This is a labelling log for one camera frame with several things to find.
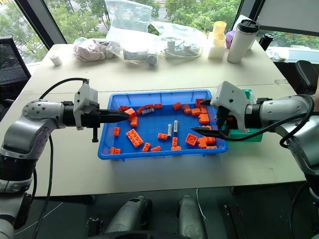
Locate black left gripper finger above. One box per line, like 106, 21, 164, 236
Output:
107, 116, 130, 123
107, 111, 129, 118

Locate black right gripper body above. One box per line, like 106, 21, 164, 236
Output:
215, 106, 235, 137

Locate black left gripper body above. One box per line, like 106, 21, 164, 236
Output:
81, 110, 111, 143

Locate green plastic box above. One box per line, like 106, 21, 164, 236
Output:
227, 89, 265, 144

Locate orange square brick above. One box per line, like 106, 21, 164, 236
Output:
184, 133, 199, 146

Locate orange 2x4 toy brick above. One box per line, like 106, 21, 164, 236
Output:
125, 129, 144, 148

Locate blue plastic tray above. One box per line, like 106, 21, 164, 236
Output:
97, 89, 229, 161

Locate white plastic container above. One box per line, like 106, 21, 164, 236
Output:
207, 31, 226, 60

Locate white power strip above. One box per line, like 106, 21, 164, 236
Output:
163, 40, 201, 60

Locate purple object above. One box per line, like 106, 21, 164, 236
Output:
224, 29, 237, 50

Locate white tumbler with black lid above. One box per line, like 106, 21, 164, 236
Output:
226, 19, 260, 64

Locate plastic bag with pink items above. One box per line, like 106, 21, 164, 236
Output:
72, 37, 122, 62

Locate small white roll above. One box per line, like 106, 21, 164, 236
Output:
49, 54, 62, 66

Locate stacked yellow cups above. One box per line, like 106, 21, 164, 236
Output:
211, 20, 228, 48

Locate clear bag with power strip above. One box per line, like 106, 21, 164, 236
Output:
149, 20, 208, 60

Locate black bottle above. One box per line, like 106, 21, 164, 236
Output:
258, 32, 275, 52

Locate large clear plastic bag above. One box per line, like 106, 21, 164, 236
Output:
104, 0, 160, 71

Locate grey robot leg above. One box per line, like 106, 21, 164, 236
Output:
106, 196, 153, 235
177, 195, 208, 239

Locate black office chair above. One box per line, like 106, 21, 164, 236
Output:
295, 59, 319, 96

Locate black mesh chair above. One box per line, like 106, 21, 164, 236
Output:
0, 35, 32, 105

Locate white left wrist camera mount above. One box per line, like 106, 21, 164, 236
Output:
73, 83, 99, 131

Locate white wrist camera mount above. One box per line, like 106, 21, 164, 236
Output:
73, 83, 99, 131
210, 80, 251, 133

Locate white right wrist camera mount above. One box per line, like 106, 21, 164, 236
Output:
210, 80, 251, 133

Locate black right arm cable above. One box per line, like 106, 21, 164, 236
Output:
216, 94, 316, 150

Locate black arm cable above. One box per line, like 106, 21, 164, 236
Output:
31, 78, 90, 239
216, 94, 316, 150

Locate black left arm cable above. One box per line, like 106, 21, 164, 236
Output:
31, 78, 90, 239

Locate thin white cable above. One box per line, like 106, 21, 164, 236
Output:
195, 187, 207, 221

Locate black metal bracket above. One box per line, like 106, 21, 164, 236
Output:
222, 203, 247, 239

